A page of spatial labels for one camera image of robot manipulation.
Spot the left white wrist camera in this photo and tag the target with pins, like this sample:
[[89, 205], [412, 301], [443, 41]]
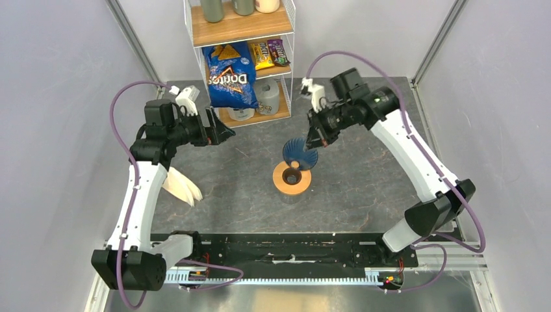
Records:
[[186, 97]]

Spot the round wooden dripper stand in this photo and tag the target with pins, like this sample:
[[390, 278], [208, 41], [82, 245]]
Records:
[[291, 181]]

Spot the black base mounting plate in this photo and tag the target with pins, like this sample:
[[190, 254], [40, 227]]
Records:
[[309, 255]]

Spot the white wire shelf rack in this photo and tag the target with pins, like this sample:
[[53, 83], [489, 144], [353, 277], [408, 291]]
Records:
[[257, 27]]

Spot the coffee filter paper pack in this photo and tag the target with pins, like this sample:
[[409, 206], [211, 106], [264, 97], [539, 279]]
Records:
[[182, 187]]

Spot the blue Doritos chip bag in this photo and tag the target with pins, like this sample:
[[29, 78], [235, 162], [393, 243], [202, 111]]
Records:
[[230, 75]]

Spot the right aluminium frame post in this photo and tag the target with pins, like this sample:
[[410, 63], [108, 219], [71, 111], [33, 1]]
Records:
[[439, 39]]

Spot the white paper roll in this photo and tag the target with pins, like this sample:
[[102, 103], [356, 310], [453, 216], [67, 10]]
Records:
[[240, 115]]

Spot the left aluminium frame post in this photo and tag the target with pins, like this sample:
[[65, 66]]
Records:
[[127, 29]]

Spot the dark candy bag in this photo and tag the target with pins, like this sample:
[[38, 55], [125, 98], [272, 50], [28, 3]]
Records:
[[277, 52]]

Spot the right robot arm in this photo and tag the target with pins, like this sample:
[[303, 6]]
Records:
[[442, 195]]

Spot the aluminium frame post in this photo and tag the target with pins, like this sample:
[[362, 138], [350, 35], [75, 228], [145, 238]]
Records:
[[439, 39], [127, 29]]

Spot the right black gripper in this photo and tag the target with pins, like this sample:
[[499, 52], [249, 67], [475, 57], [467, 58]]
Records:
[[314, 138]]

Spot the yellow candy bag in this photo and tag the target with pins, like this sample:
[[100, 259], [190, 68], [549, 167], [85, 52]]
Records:
[[261, 54]]

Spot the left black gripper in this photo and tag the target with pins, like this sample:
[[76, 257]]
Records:
[[216, 133]]

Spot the grey slotted cable duct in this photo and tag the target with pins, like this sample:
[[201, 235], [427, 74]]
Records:
[[196, 276]]

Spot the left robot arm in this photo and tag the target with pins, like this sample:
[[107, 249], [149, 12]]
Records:
[[130, 261]]

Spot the green pump bottle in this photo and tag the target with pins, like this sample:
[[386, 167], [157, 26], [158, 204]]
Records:
[[213, 10]]

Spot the cream lotion bottle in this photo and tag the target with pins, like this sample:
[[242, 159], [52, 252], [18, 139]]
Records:
[[267, 6]]

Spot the clear glass cup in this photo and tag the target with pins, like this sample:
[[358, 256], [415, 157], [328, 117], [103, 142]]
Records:
[[291, 199]]

